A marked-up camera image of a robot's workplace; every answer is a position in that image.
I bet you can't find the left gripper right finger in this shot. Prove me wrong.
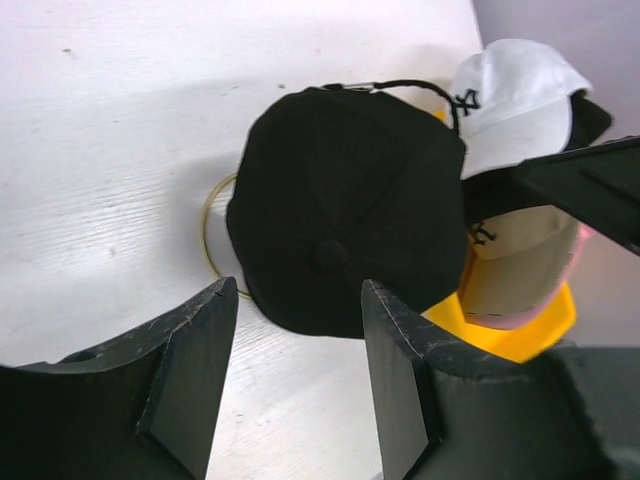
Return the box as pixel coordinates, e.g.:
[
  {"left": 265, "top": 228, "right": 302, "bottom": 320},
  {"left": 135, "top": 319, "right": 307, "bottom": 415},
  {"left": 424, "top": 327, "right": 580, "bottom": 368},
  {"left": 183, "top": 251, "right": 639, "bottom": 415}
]
[{"left": 361, "top": 280, "right": 639, "bottom": 479}]

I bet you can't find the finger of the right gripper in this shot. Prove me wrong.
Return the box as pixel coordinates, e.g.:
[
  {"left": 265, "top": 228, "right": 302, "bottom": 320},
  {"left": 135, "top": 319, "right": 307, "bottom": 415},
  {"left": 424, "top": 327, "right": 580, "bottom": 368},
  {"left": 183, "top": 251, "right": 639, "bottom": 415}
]
[{"left": 523, "top": 136, "right": 640, "bottom": 255}]

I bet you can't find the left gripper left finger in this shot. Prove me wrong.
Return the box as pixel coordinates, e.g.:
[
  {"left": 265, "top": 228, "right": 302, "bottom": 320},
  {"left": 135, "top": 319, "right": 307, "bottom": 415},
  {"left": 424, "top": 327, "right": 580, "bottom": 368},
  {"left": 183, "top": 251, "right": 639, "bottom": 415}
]
[{"left": 1, "top": 277, "right": 239, "bottom": 479}]

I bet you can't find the pink cap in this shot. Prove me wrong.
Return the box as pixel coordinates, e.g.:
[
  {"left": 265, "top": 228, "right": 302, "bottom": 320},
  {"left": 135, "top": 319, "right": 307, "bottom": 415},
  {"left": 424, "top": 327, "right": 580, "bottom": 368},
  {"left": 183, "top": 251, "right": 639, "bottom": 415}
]
[{"left": 462, "top": 222, "right": 592, "bottom": 330}]

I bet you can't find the black cap gold logo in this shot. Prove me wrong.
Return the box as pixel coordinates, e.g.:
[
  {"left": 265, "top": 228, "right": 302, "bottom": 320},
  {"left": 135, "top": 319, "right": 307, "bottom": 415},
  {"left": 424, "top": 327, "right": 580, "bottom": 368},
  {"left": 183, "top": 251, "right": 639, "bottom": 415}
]
[{"left": 226, "top": 82, "right": 468, "bottom": 339}]

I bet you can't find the black cap white logo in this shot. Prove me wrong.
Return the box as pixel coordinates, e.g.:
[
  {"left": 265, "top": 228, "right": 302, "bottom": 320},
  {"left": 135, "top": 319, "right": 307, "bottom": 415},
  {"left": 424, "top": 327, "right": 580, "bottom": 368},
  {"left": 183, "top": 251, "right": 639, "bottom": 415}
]
[{"left": 462, "top": 93, "right": 613, "bottom": 227}]

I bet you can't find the beige cap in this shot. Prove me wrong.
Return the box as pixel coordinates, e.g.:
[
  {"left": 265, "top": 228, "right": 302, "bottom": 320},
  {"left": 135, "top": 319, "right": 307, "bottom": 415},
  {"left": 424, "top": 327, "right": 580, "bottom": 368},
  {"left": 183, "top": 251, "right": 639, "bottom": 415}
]
[{"left": 462, "top": 206, "right": 588, "bottom": 329}]

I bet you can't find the yellow plastic tray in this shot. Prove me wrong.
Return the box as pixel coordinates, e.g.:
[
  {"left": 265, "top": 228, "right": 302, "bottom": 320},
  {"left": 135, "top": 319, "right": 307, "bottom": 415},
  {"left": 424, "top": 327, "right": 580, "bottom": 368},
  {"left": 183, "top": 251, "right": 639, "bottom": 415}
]
[{"left": 422, "top": 108, "right": 577, "bottom": 364}]

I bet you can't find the gold wire hat stand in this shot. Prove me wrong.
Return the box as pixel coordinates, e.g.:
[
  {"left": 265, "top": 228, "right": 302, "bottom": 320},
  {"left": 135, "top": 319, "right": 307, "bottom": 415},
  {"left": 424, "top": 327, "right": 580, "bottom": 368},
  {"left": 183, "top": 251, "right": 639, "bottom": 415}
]
[{"left": 198, "top": 172, "right": 254, "bottom": 300}]

